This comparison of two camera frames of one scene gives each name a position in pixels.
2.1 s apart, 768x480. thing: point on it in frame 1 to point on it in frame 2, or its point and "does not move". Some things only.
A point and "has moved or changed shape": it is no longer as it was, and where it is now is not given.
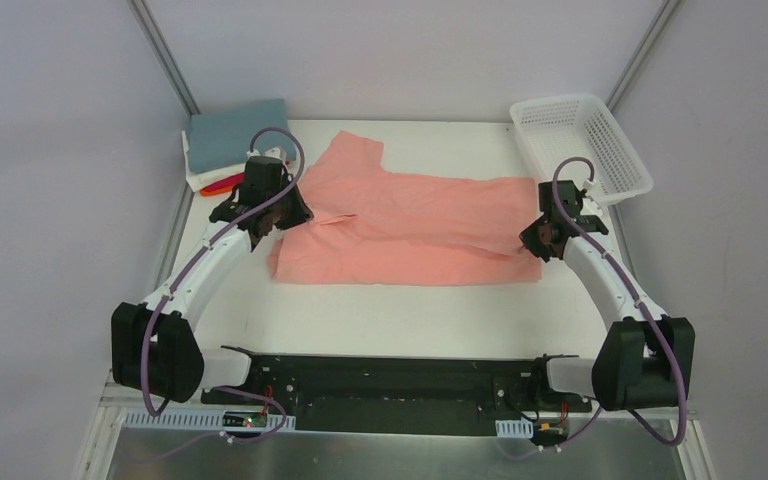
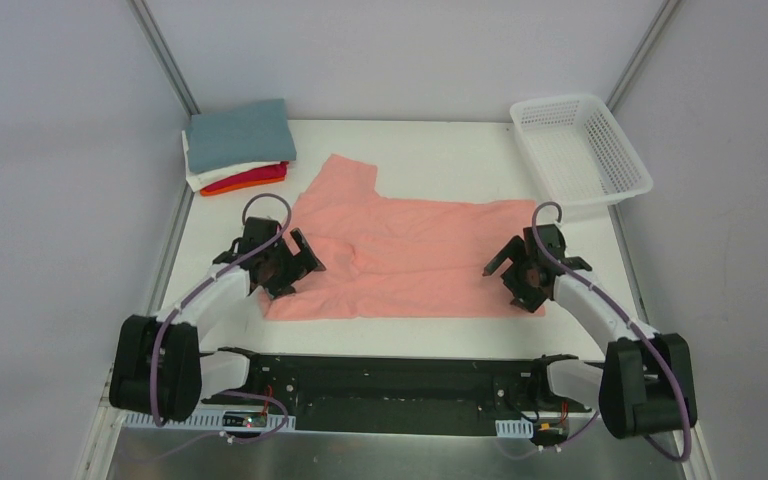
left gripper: (289, 214) to (288, 266)
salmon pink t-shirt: (374, 224) has moved or changed shape
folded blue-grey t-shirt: (222, 137) does not move
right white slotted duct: (522, 428) does not move
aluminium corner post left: (165, 54) does not move
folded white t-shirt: (198, 179) does not move
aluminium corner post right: (662, 17) does not move
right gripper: (537, 232) to (515, 276)
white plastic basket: (550, 128) does not move
